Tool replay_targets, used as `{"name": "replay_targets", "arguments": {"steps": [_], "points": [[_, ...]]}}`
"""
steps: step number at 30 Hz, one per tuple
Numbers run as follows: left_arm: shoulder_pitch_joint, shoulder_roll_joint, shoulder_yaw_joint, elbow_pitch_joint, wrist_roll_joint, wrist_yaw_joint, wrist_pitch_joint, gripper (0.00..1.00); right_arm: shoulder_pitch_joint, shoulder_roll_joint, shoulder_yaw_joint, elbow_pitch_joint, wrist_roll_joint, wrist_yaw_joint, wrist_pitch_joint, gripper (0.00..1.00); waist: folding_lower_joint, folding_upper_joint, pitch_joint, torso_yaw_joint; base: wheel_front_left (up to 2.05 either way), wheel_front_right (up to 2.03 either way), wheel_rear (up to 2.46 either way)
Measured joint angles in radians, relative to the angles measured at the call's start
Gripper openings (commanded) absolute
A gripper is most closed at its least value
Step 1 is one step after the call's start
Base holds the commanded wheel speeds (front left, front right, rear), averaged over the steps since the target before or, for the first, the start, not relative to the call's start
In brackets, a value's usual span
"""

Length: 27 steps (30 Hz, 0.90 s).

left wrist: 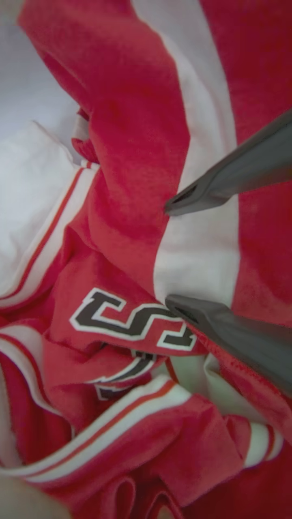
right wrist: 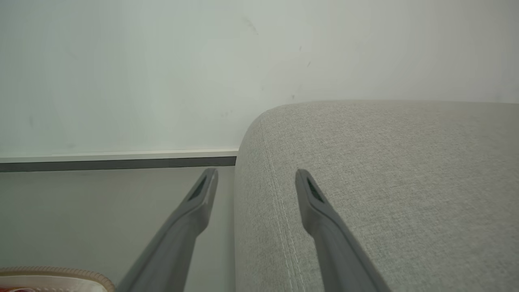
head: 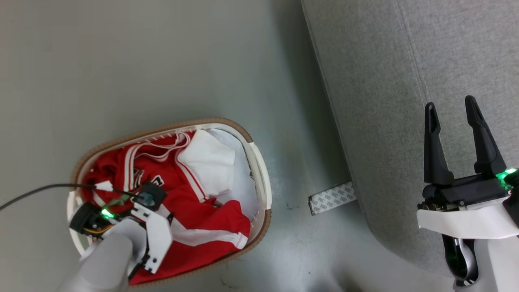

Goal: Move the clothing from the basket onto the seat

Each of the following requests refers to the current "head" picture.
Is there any white laundry basket brown rim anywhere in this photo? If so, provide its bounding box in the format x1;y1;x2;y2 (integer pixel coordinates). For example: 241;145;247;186
66;117;272;289

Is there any red white-striped jersey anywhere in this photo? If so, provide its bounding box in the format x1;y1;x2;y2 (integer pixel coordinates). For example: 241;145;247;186
81;131;251;285

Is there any grey fabric sofa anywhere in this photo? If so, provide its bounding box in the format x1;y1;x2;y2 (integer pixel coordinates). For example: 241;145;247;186
301;0;519;278

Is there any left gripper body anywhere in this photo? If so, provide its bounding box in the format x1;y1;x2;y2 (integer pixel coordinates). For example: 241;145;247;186
69;202;120;237

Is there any grey patterned tape strip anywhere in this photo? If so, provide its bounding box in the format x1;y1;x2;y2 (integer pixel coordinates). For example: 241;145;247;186
309;182;358;216

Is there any thin black cable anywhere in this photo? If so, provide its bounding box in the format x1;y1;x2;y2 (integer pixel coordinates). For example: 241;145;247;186
0;184;140;212

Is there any white garment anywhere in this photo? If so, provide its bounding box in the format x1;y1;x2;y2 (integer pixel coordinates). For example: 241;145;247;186
177;129;260;221

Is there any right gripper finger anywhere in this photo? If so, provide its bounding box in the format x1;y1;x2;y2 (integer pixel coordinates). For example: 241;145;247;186
465;95;508;178
423;102;455;186

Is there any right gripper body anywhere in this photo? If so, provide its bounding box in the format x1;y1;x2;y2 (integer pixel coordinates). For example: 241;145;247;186
418;168;519;212

